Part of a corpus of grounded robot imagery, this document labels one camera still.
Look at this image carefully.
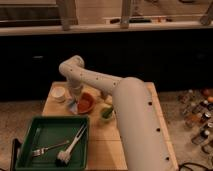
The spice jar group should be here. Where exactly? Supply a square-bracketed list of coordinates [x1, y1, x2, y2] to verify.
[178, 88, 213, 155]

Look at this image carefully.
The light blue towel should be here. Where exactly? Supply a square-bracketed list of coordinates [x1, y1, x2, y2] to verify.
[68, 99, 78, 114]

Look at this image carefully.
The white dish brush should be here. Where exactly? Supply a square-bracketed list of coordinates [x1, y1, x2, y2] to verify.
[56, 125, 86, 166]

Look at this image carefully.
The small white cup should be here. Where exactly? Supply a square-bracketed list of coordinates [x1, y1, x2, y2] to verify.
[51, 86, 66, 102]

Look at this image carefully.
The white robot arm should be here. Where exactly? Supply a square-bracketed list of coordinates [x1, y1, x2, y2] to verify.
[59, 55, 176, 171]

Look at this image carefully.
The green bowl with vegetable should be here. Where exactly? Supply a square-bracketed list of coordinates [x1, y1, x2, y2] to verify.
[100, 106, 114, 122]

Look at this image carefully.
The metal fork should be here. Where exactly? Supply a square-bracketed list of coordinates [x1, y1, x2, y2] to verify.
[32, 140, 70, 157]

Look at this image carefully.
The green plastic tray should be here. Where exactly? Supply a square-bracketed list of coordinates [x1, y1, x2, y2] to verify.
[15, 116, 89, 171]

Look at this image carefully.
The red bowl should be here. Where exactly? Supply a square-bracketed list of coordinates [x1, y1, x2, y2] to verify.
[77, 92, 95, 114]

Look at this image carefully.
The black chair frame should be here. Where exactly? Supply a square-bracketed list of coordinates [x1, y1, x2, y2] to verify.
[10, 138, 22, 171]

